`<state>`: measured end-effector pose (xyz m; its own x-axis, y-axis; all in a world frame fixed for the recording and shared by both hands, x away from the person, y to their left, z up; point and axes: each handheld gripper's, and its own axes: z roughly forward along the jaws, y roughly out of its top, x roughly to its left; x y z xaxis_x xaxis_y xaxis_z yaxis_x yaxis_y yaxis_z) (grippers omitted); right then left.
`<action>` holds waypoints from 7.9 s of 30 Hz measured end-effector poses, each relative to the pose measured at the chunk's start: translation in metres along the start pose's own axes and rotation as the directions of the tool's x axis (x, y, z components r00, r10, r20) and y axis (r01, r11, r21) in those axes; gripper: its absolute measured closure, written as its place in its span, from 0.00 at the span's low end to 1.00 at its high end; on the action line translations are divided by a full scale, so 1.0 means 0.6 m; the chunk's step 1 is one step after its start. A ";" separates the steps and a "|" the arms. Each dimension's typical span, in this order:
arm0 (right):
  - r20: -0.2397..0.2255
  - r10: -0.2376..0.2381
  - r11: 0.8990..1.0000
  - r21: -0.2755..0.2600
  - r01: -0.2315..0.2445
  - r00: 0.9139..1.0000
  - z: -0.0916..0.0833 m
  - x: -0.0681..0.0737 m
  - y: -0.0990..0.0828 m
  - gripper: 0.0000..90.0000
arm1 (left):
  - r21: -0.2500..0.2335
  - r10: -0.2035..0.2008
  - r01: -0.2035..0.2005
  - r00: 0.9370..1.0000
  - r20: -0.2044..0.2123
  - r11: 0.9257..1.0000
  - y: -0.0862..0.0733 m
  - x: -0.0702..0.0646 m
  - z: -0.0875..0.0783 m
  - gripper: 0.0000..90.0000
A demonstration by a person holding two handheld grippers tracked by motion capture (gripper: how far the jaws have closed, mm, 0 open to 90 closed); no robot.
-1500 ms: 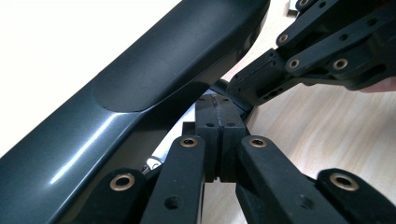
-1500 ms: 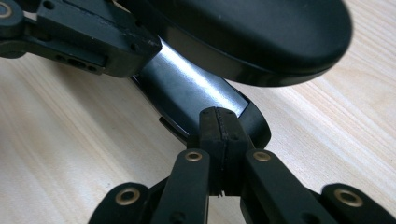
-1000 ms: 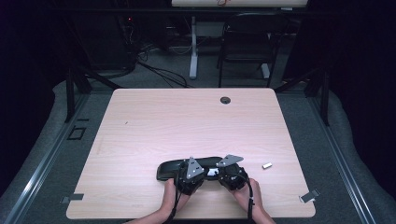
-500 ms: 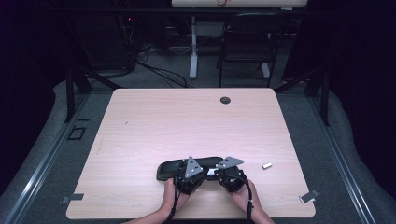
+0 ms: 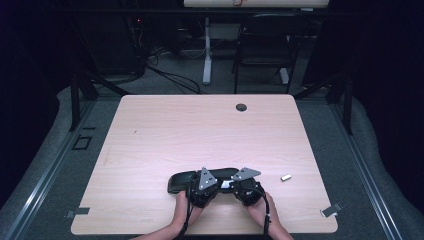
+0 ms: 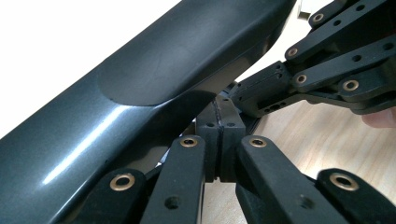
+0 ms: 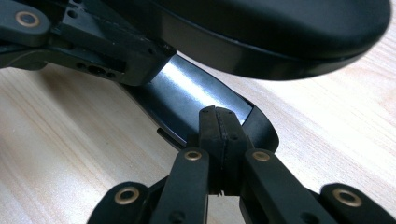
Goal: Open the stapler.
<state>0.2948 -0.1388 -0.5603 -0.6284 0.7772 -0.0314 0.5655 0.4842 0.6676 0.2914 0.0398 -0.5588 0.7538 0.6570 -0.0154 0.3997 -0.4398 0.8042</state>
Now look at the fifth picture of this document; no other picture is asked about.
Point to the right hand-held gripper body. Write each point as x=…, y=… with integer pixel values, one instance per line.
x=248, y=191

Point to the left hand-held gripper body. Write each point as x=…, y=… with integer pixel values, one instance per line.
x=203, y=190

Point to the person's right hand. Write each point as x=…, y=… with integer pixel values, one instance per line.
x=263, y=213

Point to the person's left hand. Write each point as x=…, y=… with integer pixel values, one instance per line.
x=182, y=210

